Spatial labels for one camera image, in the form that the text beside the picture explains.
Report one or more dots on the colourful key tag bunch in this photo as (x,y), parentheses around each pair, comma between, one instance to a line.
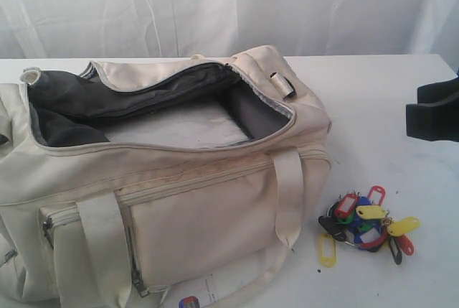
(361,221)

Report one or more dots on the white paper tag sheet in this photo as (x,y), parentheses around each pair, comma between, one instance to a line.
(209,289)

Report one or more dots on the white backdrop curtain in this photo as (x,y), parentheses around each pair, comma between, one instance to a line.
(180,28)

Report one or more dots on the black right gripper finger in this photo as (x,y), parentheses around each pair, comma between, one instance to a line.
(433,121)
(435,92)

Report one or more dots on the cream canvas duffel bag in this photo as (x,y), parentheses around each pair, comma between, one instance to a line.
(128,179)

